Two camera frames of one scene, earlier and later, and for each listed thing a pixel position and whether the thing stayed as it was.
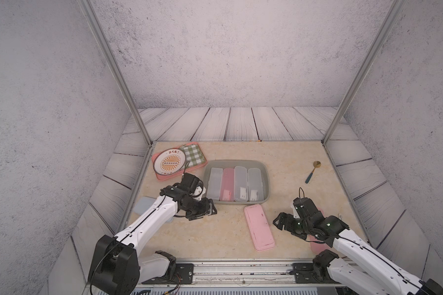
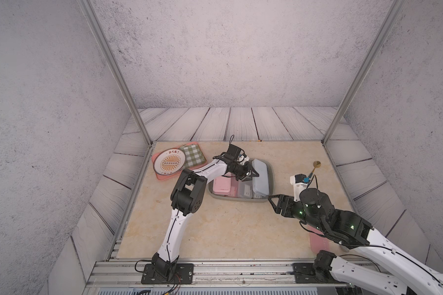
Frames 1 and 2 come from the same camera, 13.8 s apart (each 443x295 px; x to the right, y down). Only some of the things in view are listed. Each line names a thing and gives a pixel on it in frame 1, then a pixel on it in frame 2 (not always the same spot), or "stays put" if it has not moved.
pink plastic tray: (162, 177) stays put
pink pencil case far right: (317, 245) stays put
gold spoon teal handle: (316, 164) stays put
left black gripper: (207, 209) -> (247, 173)
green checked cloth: (194, 155) stays put
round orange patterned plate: (169, 161) stays put
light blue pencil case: (144, 202) -> (261, 183)
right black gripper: (288, 218) -> (281, 203)
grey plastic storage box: (233, 182) stays put
